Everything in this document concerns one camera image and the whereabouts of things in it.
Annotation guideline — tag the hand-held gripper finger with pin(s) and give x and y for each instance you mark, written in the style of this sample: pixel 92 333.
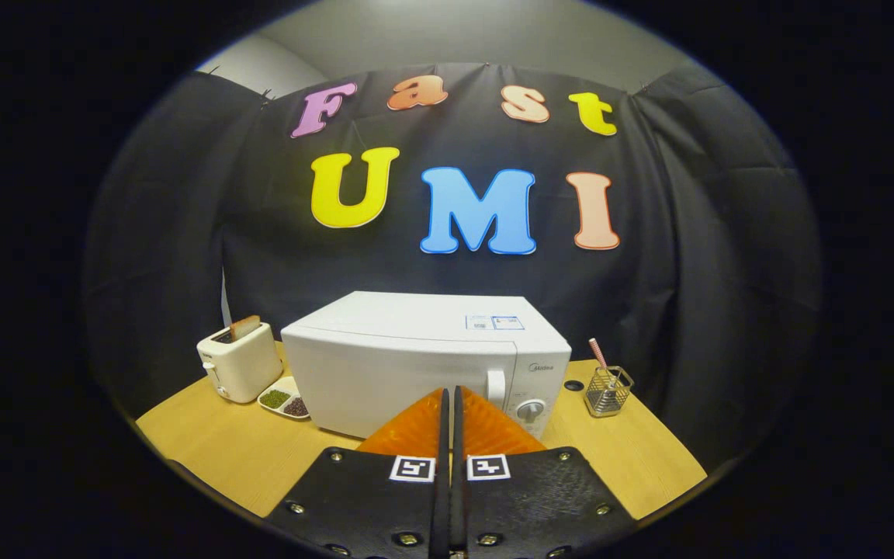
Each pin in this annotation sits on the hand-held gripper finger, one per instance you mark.
pixel 457 497
pixel 443 497

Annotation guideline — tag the white microwave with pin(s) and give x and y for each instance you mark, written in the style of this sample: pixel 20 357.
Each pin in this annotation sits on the white microwave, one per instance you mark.
pixel 385 373

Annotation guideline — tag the white divided dish with beans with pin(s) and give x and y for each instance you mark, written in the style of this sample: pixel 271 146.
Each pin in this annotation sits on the white divided dish with beans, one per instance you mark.
pixel 284 402

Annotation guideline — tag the pink striped straw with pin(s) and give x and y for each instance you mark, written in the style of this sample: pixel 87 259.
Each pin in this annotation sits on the pink striped straw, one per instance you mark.
pixel 598 353

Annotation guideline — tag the cream toaster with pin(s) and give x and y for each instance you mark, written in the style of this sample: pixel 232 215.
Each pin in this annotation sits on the cream toaster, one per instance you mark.
pixel 241 369

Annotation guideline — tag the toast slice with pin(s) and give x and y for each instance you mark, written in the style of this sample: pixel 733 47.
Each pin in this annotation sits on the toast slice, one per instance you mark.
pixel 245 327

